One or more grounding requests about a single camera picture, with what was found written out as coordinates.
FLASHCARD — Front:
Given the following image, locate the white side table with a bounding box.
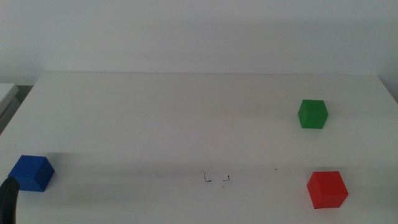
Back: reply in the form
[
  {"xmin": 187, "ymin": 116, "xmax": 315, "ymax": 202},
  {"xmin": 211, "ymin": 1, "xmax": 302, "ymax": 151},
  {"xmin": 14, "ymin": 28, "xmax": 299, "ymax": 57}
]
[{"xmin": 0, "ymin": 83, "xmax": 20, "ymax": 134}]

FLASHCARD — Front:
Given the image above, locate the blue cube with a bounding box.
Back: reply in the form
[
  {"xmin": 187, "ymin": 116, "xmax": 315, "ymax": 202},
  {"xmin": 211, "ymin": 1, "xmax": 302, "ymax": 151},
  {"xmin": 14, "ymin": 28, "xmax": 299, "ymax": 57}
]
[{"xmin": 7, "ymin": 154, "xmax": 55, "ymax": 193}]

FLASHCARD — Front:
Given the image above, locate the green cube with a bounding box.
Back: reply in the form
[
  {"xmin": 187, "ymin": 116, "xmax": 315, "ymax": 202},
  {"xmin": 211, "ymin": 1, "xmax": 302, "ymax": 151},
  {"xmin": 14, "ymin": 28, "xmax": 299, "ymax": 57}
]
[{"xmin": 297, "ymin": 99, "xmax": 329, "ymax": 129}]

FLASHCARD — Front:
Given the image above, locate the red cube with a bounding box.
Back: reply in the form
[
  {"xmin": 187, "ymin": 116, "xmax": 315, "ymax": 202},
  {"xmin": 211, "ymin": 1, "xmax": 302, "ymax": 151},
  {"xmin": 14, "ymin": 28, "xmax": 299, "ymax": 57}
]
[{"xmin": 306, "ymin": 170, "xmax": 349, "ymax": 210}]

